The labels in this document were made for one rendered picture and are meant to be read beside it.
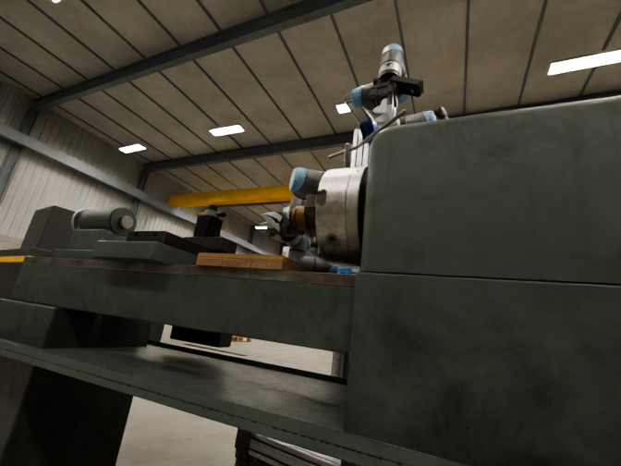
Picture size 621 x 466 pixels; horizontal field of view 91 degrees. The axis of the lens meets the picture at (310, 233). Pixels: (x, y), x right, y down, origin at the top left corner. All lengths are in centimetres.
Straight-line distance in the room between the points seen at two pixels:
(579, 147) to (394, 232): 39
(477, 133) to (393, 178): 21
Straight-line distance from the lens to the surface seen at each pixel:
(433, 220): 72
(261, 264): 87
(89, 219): 175
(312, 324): 79
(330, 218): 86
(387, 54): 124
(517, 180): 77
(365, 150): 207
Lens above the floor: 73
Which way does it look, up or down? 16 degrees up
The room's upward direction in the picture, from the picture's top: 7 degrees clockwise
